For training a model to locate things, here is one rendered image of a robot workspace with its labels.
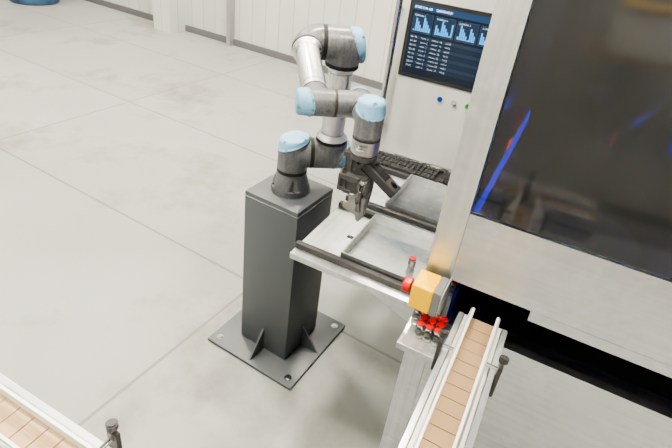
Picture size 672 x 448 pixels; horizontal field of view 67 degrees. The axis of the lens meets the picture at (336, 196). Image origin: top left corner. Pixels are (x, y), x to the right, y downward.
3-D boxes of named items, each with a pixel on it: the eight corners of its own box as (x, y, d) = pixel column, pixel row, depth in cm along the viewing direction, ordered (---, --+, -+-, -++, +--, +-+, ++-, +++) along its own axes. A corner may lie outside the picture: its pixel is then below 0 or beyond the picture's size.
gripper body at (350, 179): (347, 180, 147) (353, 143, 141) (374, 190, 144) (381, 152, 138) (335, 191, 141) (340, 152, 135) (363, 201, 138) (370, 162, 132)
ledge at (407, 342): (463, 338, 131) (465, 332, 130) (449, 372, 121) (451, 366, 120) (413, 316, 136) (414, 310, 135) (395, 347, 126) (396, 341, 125)
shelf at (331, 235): (498, 209, 190) (499, 205, 189) (443, 323, 135) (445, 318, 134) (380, 170, 206) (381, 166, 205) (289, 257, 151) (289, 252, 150)
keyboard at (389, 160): (460, 178, 220) (462, 173, 219) (452, 192, 209) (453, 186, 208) (375, 152, 233) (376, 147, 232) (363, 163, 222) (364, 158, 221)
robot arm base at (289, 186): (262, 189, 197) (264, 166, 192) (286, 175, 208) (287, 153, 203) (294, 203, 191) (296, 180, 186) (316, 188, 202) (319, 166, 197)
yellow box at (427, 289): (443, 301, 127) (449, 278, 124) (434, 318, 122) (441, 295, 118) (415, 289, 130) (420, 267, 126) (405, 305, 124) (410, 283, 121)
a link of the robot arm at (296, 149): (275, 158, 198) (277, 126, 191) (309, 160, 201) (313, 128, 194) (276, 173, 188) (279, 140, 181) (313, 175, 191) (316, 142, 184)
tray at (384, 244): (474, 258, 158) (477, 249, 156) (450, 307, 138) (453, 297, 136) (374, 221, 170) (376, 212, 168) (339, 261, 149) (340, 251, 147)
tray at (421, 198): (496, 211, 185) (499, 202, 183) (480, 245, 164) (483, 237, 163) (409, 181, 197) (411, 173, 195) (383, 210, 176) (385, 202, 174)
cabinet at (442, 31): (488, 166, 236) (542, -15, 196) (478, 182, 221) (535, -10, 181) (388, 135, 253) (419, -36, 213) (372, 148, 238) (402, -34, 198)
